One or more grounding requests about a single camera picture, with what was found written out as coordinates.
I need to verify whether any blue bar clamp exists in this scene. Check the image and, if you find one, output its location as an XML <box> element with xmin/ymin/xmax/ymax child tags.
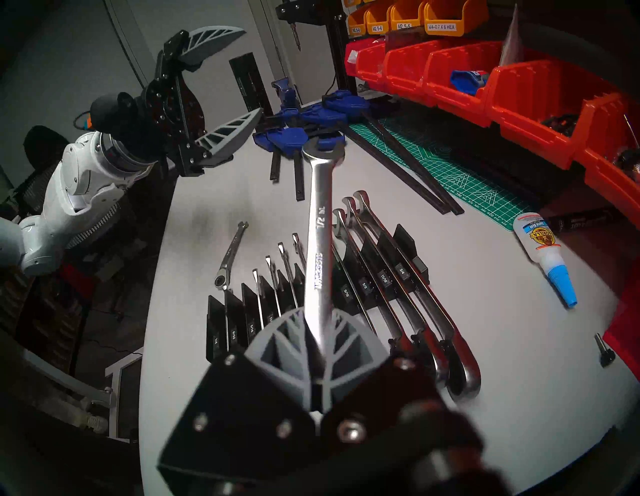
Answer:
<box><xmin>320</xmin><ymin>90</ymin><xmax>372</xmax><ymax>117</ymax></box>
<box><xmin>271</xmin><ymin>77</ymin><xmax>302</xmax><ymax>110</ymax></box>
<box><xmin>277</xmin><ymin>104</ymin><xmax>351</xmax><ymax>128</ymax></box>
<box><xmin>252</xmin><ymin>126</ymin><xmax>312</xmax><ymax>202</ymax></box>

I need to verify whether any chrome 5/8 inch wrench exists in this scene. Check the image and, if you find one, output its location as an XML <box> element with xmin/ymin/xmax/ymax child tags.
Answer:
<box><xmin>332</xmin><ymin>208</ymin><xmax>431</xmax><ymax>366</ymax></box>

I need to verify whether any black extrusion stand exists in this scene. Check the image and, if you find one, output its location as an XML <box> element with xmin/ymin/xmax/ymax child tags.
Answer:
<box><xmin>275</xmin><ymin>0</ymin><xmax>360</xmax><ymax>94</ymax></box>

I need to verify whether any chrome 5/16 inch wrench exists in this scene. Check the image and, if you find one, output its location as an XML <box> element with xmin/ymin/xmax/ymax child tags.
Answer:
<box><xmin>251</xmin><ymin>268</ymin><xmax>264</xmax><ymax>331</ymax></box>

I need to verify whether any chrome 3/4 inch wrench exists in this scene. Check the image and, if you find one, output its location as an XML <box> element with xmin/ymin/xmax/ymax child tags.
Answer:
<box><xmin>352</xmin><ymin>190</ymin><xmax>482</xmax><ymax>402</ymax></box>

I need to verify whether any chrome 3/8 inch wrench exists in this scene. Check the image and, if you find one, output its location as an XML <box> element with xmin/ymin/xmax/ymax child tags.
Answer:
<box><xmin>277</xmin><ymin>242</ymin><xmax>299</xmax><ymax>311</ymax></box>

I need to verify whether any long black bar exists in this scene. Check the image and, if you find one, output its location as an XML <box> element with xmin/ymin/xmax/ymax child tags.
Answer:
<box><xmin>341</xmin><ymin>124</ymin><xmax>452</xmax><ymax>216</ymax></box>
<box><xmin>359</xmin><ymin>112</ymin><xmax>466</xmax><ymax>216</ymax></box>

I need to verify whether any red bin with white bags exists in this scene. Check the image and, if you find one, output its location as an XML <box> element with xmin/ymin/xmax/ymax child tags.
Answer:
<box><xmin>345</xmin><ymin>37</ymin><xmax>382</xmax><ymax>80</ymax></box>

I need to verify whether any yellow bin labelled M4-0.7 HEX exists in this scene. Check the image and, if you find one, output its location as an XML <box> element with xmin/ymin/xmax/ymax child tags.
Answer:
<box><xmin>422</xmin><ymin>0</ymin><xmax>489</xmax><ymax>36</ymax></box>

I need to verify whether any chrome 11/32 inch wrench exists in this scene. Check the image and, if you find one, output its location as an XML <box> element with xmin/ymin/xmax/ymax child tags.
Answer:
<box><xmin>265</xmin><ymin>255</ymin><xmax>282</xmax><ymax>321</ymax></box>

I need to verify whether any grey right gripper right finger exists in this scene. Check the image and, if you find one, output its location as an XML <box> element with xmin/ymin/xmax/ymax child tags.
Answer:
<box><xmin>320</xmin><ymin>309</ymin><xmax>390</xmax><ymax>413</ymax></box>

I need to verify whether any red bin with black parts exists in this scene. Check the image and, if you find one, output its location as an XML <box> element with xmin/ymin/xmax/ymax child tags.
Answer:
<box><xmin>487</xmin><ymin>59</ymin><xmax>622</xmax><ymax>172</ymax></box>

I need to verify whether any white metal frame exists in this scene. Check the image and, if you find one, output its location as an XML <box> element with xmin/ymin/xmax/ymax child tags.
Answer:
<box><xmin>20</xmin><ymin>345</ymin><xmax>144</xmax><ymax>444</ymax></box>

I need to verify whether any black wrench holder rack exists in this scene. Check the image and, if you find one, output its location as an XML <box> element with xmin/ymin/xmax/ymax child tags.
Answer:
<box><xmin>206</xmin><ymin>224</ymin><xmax>431</xmax><ymax>363</ymax></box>

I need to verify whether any small black thumb screw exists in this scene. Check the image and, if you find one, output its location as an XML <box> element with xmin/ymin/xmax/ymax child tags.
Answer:
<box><xmin>594</xmin><ymin>332</ymin><xmax>616</xmax><ymax>369</ymax></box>

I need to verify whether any chrome 1/4 inch wrench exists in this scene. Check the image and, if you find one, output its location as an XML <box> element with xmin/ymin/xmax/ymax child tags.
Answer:
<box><xmin>222</xmin><ymin>286</ymin><xmax>232</xmax><ymax>351</ymax></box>

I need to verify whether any yellow bin labelled M2.5-6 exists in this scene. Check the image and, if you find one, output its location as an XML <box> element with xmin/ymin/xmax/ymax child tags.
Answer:
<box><xmin>365</xmin><ymin>0</ymin><xmax>394</xmax><ymax>36</ymax></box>

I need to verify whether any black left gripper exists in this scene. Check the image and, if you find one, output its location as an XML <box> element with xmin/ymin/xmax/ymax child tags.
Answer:
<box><xmin>141</xmin><ymin>26</ymin><xmax>265</xmax><ymax>178</ymax></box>

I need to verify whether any black marker pen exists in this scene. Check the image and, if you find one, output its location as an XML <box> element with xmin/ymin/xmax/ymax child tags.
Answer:
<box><xmin>547</xmin><ymin>207</ymin><xmax>619</xmax><ymax>234</ymax></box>

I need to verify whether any small chrome ratcheting wrench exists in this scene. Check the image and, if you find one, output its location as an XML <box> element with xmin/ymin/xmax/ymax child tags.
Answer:
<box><xmin>214</xmin><ymin>221</ymin><xmax>250</xmax><ymax>292</ymax></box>

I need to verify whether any chrome 9/16 inch wrench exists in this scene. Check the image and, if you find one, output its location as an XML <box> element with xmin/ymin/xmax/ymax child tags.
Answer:
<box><xmin>330</xmin><ymin>239</ymin><xmax>403</xmax><ymax>353</ymax></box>

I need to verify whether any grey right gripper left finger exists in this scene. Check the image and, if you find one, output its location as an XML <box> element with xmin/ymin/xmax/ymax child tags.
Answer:
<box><xmin>244</xmin><ymin>306</ymin><xmax>322</xmax><ymax>413</ymax></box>

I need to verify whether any chrome 7/16 inch wrench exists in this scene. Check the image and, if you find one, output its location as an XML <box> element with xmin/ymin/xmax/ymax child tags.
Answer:
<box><xmin>291</xmin><ymin>232</ymin><xmax>307</xmax><ymax>275</ymax></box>

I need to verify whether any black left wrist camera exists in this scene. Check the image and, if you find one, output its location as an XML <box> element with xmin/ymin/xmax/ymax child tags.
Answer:
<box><xmin>90</xmin><ymin>91</ymin><xmax>146</xmax><ymax>151</ymax></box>

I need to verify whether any yellow parts bin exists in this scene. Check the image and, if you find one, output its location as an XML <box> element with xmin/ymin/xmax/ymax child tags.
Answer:
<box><xmin>347</xmin><ymin>5</ymin><xmax>369</xmax><ymax>37</ymax></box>

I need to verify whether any white glue bottle blue cap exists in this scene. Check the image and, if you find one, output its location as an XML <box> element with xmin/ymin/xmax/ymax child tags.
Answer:
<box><xmin>512</xmin><ymin>212</ymin><xmax>579</xmax><ymax>308</ymax></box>

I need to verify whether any empty red stacking bin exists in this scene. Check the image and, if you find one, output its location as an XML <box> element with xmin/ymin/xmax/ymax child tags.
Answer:
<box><xmin>602</xmin><ymin>280</ymin><xmax>640</xmax><ymax>382</ymax></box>

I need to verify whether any chrome 1/2 inch wrench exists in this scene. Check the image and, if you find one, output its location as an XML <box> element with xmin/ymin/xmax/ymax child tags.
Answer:
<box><xmin>301</xmin><ymin>136</ymin><xmax>347</xmax><ymax>361</ymax></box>

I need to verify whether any green cutting mat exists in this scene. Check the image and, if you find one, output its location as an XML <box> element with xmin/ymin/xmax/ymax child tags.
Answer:
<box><xmin>345</xmin><ymin>107</ymin><xmax>538</xmax><ymax>232</ymax></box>

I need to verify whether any black mesh office chair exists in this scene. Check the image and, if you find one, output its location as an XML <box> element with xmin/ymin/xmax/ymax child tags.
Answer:
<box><xmin>0</xmin><ymin>125</ymin><xmax>72</xmax><ymax>216</ymax></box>

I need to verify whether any yellow bin labelled M2.5-5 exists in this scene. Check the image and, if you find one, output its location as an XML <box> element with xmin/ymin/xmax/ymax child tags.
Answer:
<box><xmin>390</xmin><ymin>0</ymin><xmax>427</xmax><ymax>33</ymax></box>

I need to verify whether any chrome 11/16 inch wrench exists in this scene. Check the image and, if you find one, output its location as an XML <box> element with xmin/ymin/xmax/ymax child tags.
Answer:
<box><xmin>342</xmin><ymin>196</ymin><xmax>453</xmax><ymax>388</ymax></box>

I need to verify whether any blue white packet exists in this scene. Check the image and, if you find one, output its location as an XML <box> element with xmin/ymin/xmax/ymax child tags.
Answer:
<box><xmin>450</xmin><ymin>69</ymin><xmax>494</xmax><ymax>97</ymax></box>

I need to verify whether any clear bag with manual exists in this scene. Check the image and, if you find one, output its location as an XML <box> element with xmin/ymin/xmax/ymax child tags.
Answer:
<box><xmin>499</xmin><ymin>4</ymin><xmax>527</xmax><ymax>67</ymax></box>

